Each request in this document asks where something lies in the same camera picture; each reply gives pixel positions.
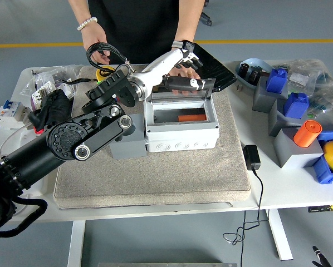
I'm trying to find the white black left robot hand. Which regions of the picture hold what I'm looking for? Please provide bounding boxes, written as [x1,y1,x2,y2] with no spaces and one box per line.
[138,47,215,96]

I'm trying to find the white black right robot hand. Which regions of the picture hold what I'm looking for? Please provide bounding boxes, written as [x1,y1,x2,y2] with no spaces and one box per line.
[312,245,333,267]

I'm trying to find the person's right hand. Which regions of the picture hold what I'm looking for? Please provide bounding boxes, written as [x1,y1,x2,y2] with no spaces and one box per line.
[81,23,111,65]

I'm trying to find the person's left hand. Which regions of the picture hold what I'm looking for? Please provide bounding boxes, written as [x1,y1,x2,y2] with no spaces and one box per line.
[168,66,202,80]

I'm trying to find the orange cylinder battery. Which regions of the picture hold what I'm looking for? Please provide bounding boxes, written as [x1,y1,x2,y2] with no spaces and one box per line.
[178,113,208,122]
[293,120,322,148]

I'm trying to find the grey junction box with lid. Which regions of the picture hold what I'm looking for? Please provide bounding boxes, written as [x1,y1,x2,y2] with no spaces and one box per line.
[143,77,220,153]

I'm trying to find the black wrist watch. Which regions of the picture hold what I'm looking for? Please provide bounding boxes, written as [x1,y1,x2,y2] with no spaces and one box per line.
[171,39,195,53]

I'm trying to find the black plastic case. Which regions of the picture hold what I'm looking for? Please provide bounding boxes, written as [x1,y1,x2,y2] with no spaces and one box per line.
[193,42,238,93]

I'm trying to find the person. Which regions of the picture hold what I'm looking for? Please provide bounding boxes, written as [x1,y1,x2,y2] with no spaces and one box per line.
[87,0,206,65]

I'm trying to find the white table leg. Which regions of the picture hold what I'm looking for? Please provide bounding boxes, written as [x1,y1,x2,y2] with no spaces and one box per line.
[67,221,86,267]
[268,209,293,261]

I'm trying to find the black table control panel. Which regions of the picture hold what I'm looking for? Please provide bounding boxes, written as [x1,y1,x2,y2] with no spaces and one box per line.
[307,204,333,214]

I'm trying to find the clear plastic bags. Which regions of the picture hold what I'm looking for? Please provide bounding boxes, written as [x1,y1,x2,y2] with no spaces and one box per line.
[20,64,84,97]

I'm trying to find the black office chair base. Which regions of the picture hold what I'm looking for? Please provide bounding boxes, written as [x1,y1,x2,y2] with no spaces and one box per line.
[199,0,213,27]

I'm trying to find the light blue bowl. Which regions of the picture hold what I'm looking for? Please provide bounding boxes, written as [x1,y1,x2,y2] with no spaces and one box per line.
[235,57,276,91]

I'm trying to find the black crumpled cloth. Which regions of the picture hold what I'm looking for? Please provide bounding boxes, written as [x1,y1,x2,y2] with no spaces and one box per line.
[27,88,74,134]

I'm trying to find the blue plastic bin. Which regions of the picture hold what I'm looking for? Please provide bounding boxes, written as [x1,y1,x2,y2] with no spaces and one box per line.
[311,130,333,185]

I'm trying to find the grey holder block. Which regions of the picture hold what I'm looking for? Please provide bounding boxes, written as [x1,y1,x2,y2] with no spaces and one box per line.
[268,97,312,137]
[252,76,290,113]
[272,126,325,169]

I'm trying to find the grey block with round hole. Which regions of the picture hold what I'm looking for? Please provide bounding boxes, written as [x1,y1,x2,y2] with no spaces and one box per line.
[109,113,148,160]

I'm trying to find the blue bottle-shaped block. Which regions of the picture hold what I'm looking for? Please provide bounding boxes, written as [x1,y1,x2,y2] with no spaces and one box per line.
[283,92,310,120]
[266,68,288,94]

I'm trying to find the grey-brown mat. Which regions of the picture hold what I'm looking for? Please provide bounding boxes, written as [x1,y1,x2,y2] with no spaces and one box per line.
[53,64,252,210]

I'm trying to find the black power adapter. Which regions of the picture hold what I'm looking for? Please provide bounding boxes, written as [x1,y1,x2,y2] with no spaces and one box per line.
[243,144,262,171]

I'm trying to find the white blue circuit breaker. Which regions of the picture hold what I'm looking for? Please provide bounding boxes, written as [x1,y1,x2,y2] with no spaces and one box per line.
[0,100,31,130]

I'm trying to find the clear bag of parts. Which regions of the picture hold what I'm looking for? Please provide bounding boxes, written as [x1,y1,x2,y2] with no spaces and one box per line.
[272,58,333,94]
[305,82,333,131]

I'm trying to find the white bead bracelet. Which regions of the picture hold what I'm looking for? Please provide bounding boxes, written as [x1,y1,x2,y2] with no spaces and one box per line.
[76,16,98,31]

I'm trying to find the yellow tape measure with strap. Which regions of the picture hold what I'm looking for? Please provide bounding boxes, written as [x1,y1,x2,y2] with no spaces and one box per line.
[62,65,120,86]

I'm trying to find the white wall socket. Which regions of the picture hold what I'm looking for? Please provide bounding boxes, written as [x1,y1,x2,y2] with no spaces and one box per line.
[55,83,76,100]

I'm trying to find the packaged white switch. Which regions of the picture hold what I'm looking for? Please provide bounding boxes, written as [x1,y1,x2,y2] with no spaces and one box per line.
[30,81,56,111]

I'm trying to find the black adapter cord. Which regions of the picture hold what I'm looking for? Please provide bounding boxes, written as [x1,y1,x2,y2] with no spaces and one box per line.
[223,168,270,267]

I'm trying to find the white power cable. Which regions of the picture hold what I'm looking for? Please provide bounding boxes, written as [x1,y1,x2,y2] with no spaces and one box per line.
[0,122,33,159]

